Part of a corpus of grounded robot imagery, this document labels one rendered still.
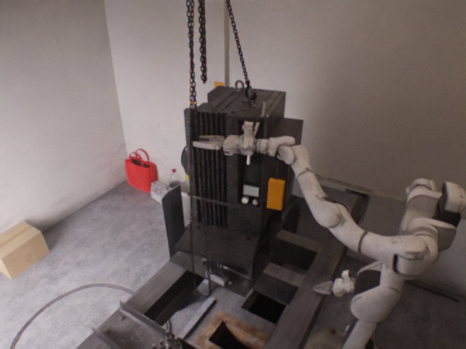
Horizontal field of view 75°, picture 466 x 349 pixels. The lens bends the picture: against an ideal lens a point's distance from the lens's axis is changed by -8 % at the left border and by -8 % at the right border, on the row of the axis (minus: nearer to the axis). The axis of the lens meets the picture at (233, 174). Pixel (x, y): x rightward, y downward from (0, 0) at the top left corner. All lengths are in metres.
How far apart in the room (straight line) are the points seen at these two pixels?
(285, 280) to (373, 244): 1.01
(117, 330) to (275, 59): 2.19
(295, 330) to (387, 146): 1.54
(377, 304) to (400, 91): 1.58
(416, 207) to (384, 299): 0.38
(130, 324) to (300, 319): 0.89
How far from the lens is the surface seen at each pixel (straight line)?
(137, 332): 1.85
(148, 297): 1.98
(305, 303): 1.94
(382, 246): 1.09
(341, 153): 2.79
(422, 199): 1.34
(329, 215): 1.14
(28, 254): 3.42
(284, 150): 1.25
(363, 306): 1.48
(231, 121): 1.61
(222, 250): 1.84
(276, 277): 2.04
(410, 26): 2.49
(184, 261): 2.12
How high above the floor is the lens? 2.17
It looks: 31 degrees down
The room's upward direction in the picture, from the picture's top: straight up
